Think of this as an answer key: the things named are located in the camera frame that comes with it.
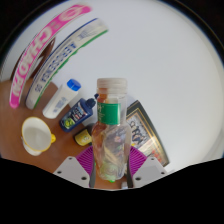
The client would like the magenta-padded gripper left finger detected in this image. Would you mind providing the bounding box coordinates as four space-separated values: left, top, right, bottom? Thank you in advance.
53 146 97 188

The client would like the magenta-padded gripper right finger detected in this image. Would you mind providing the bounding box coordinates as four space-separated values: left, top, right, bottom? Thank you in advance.
126 145 168 189

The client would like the clear bottle with green label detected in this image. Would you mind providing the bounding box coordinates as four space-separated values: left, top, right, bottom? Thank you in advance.
91 77 133 184

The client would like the brown pump bottle yellow label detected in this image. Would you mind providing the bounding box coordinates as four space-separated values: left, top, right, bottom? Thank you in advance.
73 123 96 147

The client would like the framed group picture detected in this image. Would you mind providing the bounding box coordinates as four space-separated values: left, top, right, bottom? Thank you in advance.
125 99 170 168

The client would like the white mug with yellow rim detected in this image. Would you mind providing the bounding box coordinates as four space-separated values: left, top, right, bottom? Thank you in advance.
21 116 57 157

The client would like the dark blue pump bottle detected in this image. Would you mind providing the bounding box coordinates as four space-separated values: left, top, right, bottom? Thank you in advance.
59 93 100 133

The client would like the white bottle with blue cap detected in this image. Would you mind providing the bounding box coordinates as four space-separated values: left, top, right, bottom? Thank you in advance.
42 78 82 120

